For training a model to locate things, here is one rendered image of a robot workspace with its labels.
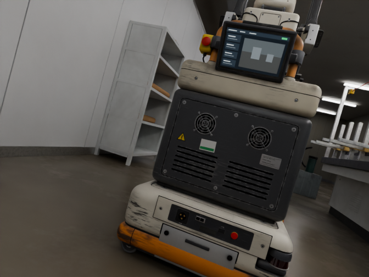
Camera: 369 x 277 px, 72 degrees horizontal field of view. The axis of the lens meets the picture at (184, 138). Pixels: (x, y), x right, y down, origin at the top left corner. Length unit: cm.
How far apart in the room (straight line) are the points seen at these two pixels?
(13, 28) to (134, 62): 130
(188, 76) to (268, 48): 31
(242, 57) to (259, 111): 21
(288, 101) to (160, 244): 69
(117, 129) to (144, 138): 89
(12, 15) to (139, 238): 161
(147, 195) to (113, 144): 199
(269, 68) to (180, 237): 68
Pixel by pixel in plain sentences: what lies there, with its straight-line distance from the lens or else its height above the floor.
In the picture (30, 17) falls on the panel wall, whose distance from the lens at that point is 217.
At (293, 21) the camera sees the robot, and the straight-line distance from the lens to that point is 148.
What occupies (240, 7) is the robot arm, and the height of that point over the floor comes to 134.
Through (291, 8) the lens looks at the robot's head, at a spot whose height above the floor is 128.
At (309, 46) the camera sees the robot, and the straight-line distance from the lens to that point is 153.
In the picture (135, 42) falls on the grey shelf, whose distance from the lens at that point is 306.
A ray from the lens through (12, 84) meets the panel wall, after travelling 212.
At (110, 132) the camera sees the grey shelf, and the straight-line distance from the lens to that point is 296.
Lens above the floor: 52
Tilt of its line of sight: 1 degrees down
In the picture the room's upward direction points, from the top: 16 degrees clockwise
